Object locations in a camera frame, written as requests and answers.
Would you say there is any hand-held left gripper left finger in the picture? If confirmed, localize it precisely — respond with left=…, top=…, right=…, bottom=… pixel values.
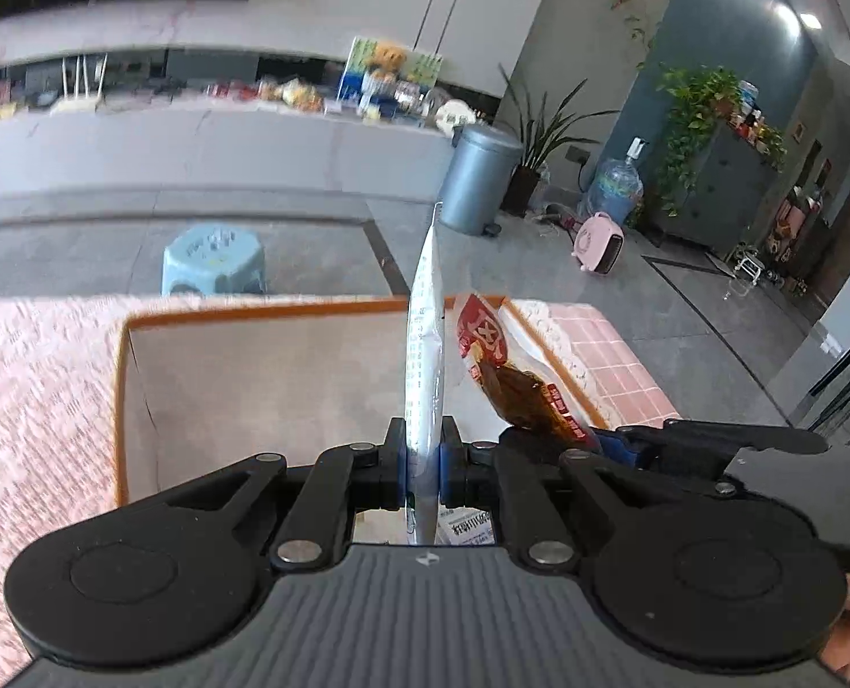
left=113, top=416, right=409, bottom=569

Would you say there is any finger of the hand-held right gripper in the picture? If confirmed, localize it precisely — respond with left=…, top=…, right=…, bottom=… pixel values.
left=588, top=419, right=833, bottom=474

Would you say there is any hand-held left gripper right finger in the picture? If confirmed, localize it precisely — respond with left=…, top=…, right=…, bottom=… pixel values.
left=438, top=414, right=740, bottom=569

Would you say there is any red-label brown snack packet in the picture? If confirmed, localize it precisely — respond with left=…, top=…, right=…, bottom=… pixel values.
left=455, top=291, right=604, bottom=451

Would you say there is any long white snack packet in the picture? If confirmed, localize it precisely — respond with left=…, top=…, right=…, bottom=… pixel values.
left=400, top=202, right=447, bottom=547

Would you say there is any orange cardboard box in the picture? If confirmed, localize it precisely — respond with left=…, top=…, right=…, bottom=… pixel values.
left=113, top=295, right=610, bottom=517

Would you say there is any pink checked table cover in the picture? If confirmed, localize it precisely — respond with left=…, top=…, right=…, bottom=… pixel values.
left=545, top=302, right=684, bottom=432

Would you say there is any white step stool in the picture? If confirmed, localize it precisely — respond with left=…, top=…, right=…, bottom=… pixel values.
left=729, top=247, right=765, bottom=289

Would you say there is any pink space heater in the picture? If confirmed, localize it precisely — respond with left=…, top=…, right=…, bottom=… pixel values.
left=571, top=212, right=627, bottom=276

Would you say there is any grey storage cabinet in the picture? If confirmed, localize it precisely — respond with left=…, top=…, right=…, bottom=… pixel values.
left=656, top=118, right=782, bottom=257

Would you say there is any blue water jug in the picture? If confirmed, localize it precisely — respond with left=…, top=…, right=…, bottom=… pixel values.
left=586, top=136, right=645, bottom=228

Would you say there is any light blue plastic stool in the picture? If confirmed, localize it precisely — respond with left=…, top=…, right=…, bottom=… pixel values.
left=160, top=224, right=269, bottom=298

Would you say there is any grey pedal bin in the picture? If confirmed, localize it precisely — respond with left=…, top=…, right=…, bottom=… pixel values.
left=438, top=123, right=525, bottom=237

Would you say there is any trailing ivy plant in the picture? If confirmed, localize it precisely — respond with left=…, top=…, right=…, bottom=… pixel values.
left=654, top=64, right=743, bottom=217

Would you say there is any long-leaf potted plant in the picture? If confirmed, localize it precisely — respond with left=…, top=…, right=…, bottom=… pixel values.
left=497, top=63, right=621, bottom=217

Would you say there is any white lace tablecloth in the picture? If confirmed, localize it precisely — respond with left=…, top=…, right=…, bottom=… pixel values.
left=0, top=295, right=592, bottom=660

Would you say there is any white media console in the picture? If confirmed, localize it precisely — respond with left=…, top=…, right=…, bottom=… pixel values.
left=0, top=96, right=463, bottom=203

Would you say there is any green printed gift box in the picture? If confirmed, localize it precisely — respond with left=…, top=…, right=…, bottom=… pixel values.
left=334, top=36, right=445, bottom=122

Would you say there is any teddy bear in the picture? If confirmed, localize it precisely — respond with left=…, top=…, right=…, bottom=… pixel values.
left=366, top=43, right=407, bottom=81

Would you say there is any white router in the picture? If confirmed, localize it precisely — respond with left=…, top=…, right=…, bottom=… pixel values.
left=50, top=52, right=108, bottom=117

